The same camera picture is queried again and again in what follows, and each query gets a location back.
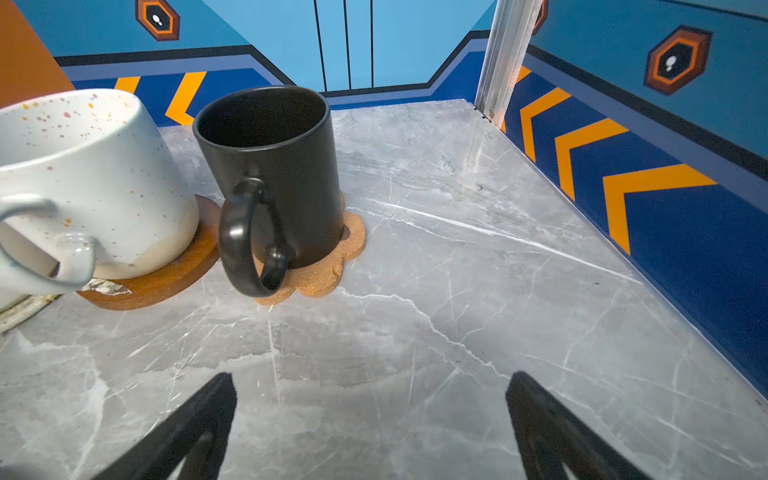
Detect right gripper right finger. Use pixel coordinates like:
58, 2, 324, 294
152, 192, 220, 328
505, 371, 648, 479

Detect black mug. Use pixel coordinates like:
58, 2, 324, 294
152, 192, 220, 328
193, 85, 344, 298

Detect cork paw print coaster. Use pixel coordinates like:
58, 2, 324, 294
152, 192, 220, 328
255, 194, 366, 306

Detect dark brown wooden coaster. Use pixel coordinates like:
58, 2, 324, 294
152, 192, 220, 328
77, 195, 220, 311

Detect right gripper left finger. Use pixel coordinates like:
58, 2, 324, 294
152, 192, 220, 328
96, 373, 237, 479

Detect white mug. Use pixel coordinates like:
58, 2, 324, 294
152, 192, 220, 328
1, 89, 199, 295

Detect multicolour woven coaster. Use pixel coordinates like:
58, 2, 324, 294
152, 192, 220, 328
0, 295, 59, 335

